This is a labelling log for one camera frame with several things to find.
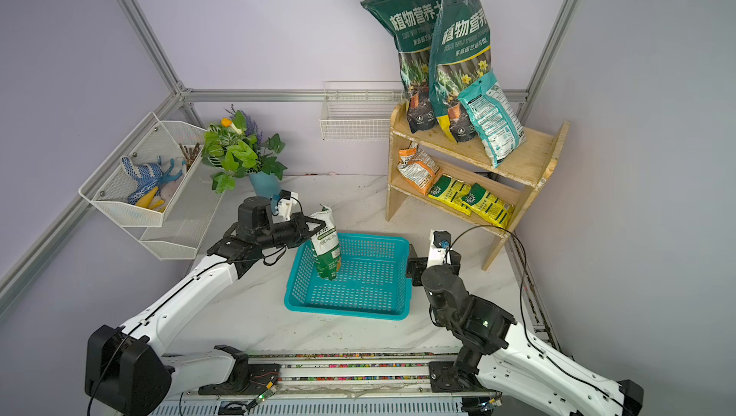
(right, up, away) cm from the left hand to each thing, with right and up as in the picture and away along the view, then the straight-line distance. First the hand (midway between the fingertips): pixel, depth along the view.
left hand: (325, 223), depth 76 cm
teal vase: (-26, +12, +24) cm, 37 cm away
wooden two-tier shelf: (+40, +14, +15) cm, 45 cm away
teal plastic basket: (+13, -20, +16) cm, 29 cm away
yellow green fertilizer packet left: (+37, +9, +10) cm, 39 cm away
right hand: (+26, -7, -5) cm, 28 cm away
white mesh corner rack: (-45, +10, 0) cm, 46 cm away
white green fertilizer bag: (0, -6, 0) cm, 6 cm away
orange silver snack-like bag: (+26, +16, +11) cm, 33 cm away
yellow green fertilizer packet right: (+46, +5, +4) cm, 47 cm away
